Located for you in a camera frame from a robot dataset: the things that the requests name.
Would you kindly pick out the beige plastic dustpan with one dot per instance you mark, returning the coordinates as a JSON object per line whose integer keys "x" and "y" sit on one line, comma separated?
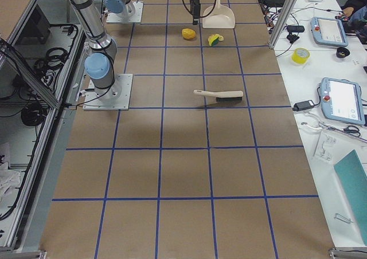
{"x": 218, "y": 17}

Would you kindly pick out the yellow lemon toy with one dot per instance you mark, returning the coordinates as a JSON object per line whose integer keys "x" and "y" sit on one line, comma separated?
{"x": 188, "y": 34}

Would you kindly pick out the yellow green sponge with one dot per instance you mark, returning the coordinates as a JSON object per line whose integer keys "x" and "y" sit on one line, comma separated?
{"x": 214, "y": 39}

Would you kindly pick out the beige hand brush black bristles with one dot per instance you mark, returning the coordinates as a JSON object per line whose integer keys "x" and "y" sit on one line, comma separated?
{"x": 221, "y": 96}

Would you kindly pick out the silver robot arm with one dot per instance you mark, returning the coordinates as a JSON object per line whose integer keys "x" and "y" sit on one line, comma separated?
{"x": 99, "y": 66}
{"x": 122, "y": 8}

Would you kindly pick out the yellow tape roll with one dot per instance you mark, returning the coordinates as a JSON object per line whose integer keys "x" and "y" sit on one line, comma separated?
{"x": 300, "y": 56}

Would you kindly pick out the far blue teach pendant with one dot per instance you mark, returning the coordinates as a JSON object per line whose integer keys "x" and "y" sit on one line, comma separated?
{"x": 327, "y": 31}

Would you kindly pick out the blue teach pendant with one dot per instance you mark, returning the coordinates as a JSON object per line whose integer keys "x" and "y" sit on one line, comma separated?
{"x": 327, "y": 31}
{"x": 341, "y": 101}

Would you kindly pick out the black power adapter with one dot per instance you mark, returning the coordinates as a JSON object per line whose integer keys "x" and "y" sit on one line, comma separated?
{"x": 303, "y": 105}

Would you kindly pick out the near blue teach pendant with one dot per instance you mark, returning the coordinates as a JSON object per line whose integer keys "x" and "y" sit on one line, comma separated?
{"x": 341, "y": 101}

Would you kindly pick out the black scissors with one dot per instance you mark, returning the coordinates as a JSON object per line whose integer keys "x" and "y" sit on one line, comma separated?
{"x": 352, "y": 131}

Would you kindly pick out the teal board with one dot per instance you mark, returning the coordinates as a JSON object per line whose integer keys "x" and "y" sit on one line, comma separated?
{"x": 352, "y": 177}

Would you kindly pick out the aluminium frame post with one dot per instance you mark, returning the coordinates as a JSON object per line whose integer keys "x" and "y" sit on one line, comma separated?
{"x": 281, "y": 22}

